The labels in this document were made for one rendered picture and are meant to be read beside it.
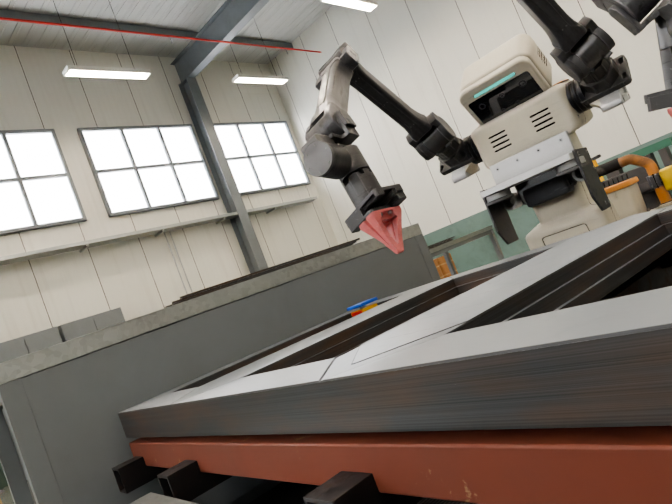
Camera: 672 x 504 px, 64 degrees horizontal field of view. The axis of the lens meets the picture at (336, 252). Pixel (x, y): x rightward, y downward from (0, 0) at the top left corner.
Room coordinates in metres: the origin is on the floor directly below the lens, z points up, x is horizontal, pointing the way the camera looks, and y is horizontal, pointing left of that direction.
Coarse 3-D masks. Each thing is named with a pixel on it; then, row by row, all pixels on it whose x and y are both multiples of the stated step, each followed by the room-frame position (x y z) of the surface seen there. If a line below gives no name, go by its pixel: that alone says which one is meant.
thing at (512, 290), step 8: (536, 280) 0.65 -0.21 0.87; (504, 288) 0.69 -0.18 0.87; (512, 288) 0.66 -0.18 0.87; (520, 288) 0.63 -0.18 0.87; (472, 296) 0.74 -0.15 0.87; (480, 296) 0.70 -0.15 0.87; (488, 296) 0.67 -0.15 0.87; (496, 296) 0.65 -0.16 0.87; (504, 296) 0.62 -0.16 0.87; (448, 304) 0.76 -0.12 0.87; (456, 304) 0.72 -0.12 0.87; (464, 304) 0.69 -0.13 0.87; (472, 304) 0.66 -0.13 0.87; (432, 312) 0.74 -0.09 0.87; (440, 312) 0.70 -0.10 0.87
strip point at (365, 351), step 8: (432, 328) 0.59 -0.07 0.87; (440, 328) 0.57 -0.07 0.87; (448, 328) 0.55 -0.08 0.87; (400, 336) 0.63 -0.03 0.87; (408, 336) 0.60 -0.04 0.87; (416, 336) 0.58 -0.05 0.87; (424, 336) 0.56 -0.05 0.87; (368, 344) 0.67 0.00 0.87; (376, 344) 0.64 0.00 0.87; (384, 344) 0.61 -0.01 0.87; (392, 344) 0.59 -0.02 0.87; (400, 344) 0.57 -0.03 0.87; (360, 352) 0.62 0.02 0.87; (368, 352) 0.60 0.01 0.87; (376, 352) 0.58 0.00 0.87; (384, 352) 0.56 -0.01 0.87; (360, 360) 0.56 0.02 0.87
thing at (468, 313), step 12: (504, 300) 0.59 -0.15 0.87; (456, 312) 0.64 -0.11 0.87; (468, 312) 0.60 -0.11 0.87; (480, 312) 0.57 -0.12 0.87; (408, 324) 0.71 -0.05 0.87; (420, 324) 0.66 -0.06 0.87; (432, 324) 0.62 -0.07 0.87; (444, 324) 0.58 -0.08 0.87; (384, 336) 0.68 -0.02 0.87; (396, 336) 0.64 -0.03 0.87
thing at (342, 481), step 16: (640, 272) 0.98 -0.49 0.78; (656, 272) 0.97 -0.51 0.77; (624, 288) 0.89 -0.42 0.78; (640, 288) 0.92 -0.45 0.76; (656, 288) 0.95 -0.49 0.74; (336, 480) 0.54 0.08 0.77; (352, 480) 0.52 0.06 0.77; (368, 480) 0.51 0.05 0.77; (304, 496) 0.53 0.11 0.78; (320, 496) 0.51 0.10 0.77; (336, 496) 0.50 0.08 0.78; (352, 496) 0.50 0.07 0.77; (368, 496) 0.51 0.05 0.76; (384, 496) 0.52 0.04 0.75; (400, 496) 0.53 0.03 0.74
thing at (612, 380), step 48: (624, 240) 0.79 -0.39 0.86; (528, 288) 0.62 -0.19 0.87; (576, 288) 0.67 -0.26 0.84; (336, 336) 1.00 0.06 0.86; (432, 336) 0.54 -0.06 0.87; (624, 336) 0.30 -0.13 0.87; (192, 384) 1.16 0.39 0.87; (336, 384) 0.52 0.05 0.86; (384, 384) 0.47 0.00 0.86; (432, 384) 0.42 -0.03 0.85; (480, 384) 0.39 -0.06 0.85; (528, 384) 0.36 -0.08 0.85; (576, 384) 0.33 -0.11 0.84; (624, 384) 0.31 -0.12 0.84; (144, 432) 1.04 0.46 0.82; (192, 432) 0.84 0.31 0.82; (240, 432) 0.71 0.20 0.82; (288, 432) 0.62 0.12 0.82; (336, 432) 0.54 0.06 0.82
